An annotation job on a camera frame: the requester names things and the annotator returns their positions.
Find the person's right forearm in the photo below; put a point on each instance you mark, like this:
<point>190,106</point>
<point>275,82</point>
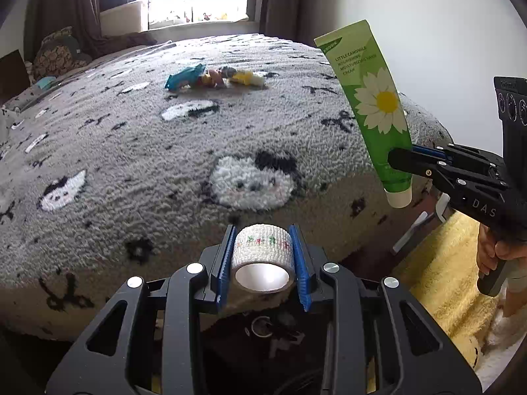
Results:
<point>516,296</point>

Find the white plastic object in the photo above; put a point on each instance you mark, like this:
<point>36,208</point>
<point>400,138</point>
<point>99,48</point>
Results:
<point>411,233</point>

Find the white bandage tape roll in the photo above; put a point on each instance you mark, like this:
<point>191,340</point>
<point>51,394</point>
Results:
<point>259,247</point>

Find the dark patterned cloth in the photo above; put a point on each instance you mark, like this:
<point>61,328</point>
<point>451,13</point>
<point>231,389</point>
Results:
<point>123,45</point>

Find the green hand cream tube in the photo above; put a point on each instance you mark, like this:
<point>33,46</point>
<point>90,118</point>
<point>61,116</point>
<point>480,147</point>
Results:
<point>378,103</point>

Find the yellow floor mat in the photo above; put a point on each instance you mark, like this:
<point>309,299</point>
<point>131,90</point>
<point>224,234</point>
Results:
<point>444,279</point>

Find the row of small figurines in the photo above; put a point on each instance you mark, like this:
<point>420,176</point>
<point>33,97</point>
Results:
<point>206,17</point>

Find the brown patterned pillow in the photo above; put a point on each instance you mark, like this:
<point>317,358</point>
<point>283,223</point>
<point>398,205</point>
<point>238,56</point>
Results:
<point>57,55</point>

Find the white storage box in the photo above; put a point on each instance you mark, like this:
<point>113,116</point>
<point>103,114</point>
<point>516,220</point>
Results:
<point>121,18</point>

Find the brown curtain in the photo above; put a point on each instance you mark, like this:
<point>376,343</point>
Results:
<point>286,4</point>
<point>66,4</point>

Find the person's right hand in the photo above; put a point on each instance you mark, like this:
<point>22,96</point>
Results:
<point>510,251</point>

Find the teal wipes packet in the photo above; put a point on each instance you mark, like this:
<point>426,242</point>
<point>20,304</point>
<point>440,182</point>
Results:
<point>185,76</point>

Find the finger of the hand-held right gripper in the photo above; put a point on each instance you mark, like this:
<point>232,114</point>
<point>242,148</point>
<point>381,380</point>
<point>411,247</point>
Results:
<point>461,153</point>
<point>416,164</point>

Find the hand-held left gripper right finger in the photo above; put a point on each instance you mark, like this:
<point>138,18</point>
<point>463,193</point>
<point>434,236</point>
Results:
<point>302,263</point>

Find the grey printed blanket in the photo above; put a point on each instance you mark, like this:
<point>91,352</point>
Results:
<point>123,173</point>

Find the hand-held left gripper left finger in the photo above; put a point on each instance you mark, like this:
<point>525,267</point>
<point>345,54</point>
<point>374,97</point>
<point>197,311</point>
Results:
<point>225,263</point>

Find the small teal item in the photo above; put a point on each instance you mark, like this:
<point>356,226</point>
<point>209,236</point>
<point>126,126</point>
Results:
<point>43,83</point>

